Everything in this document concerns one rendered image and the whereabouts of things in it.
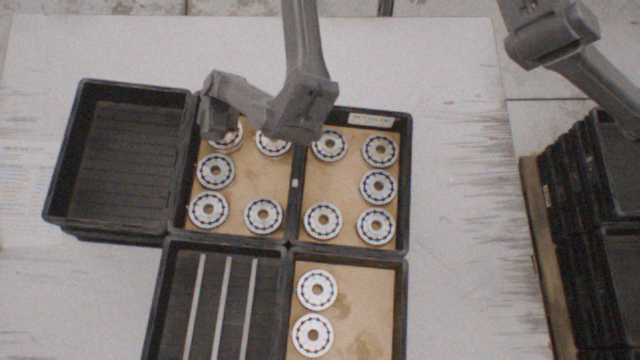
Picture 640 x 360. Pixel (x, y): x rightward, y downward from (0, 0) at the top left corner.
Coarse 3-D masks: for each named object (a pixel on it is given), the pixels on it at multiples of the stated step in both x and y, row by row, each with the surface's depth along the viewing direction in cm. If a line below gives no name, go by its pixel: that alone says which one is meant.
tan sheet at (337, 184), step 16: (336, 128) 150; (352, 128) 150; (352, 144) 149; (352, 160) 147; (320, 176) 145; (336, 176) 145; (352, 176) 145; (304, 192) 143; (320, 192) 143; (336, 192) 144; (352, 192) 144; (304, 208) 141; (352, 208) 142; (368, 208) 143; (384, 208) 143; (320, 224) 140; (352, 224) 141; (304, 240) 138; (336, 240) 139; (352, 240) 139
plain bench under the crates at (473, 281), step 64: (64, 64) 167; (128, 64) 168; (192, 64) 169; (256, 64) 171; (384, 64) 173; (448, 64) 175; (0, 128) 158; (64, 128) 159; (448, 128) 167; (448, 192) 159; (512, 192) 161; (0, 256) 145; (64, 256) 146; (128, 256) 147; (448, 256) 153; (512, 256) 154; (0, 320) 140; (64, 320) 141; (128, 320) 142; (448, 320) 146; (512, 320) 147
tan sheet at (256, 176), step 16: (240, 160) 145; (256, 160) 145; (272, 160) 146; (288, 160) 146; (240, 176) 144; (256, 176) 144; (272, 176) 144; (288, 176) 144; (192, 192) 141; (224, 192) 142; (240, 192) 142; (256, 192) 142; (272, 192) 142; (208, 208) 140; (240, 208) 140; (192, 224) 138; (240, 224) 139
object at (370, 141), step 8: (376, 136) 147; (384, 136) 147; (368, 144) 146; (392, 144) 146; (368, 152) 145; (392, 152) 145; (368, 160) 144; (376, 160) 144; (384, 160) 144; (392, 160) 144
